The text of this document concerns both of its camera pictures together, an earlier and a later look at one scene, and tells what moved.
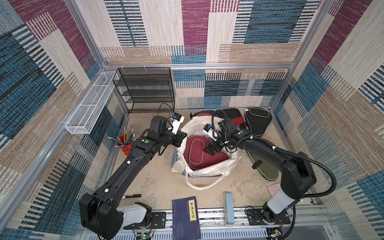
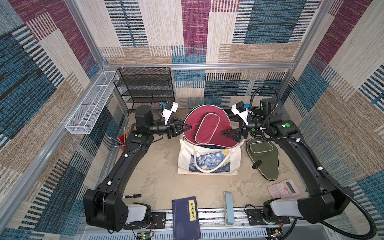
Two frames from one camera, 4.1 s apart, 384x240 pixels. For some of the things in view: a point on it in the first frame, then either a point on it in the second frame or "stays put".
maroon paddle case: [195, 156] → [208, 122]
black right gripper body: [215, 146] → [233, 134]
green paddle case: [267, 168] stays put
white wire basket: [86, 117] stays put
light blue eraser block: [230, 217] stays put
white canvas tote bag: [199, 179] → [194, 160]
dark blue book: [185, 219] stays put
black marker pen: [133, 196] stays put
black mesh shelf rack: [146, 89] stays put
